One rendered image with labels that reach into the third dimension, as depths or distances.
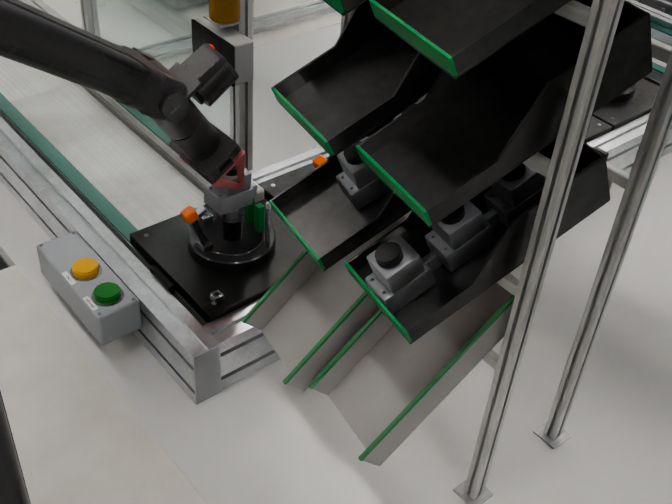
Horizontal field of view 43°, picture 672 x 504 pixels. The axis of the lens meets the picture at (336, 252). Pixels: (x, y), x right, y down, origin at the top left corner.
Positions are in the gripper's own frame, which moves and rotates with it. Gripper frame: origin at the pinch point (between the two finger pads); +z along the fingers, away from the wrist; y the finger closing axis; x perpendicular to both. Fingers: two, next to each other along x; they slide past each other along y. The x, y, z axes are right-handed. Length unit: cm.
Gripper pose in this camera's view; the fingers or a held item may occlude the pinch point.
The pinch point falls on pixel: (230, 176)
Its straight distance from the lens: 133.3
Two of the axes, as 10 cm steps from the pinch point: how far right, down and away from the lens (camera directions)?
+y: -6.6, -5.2, 5.5
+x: -6.7, 7.3, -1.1
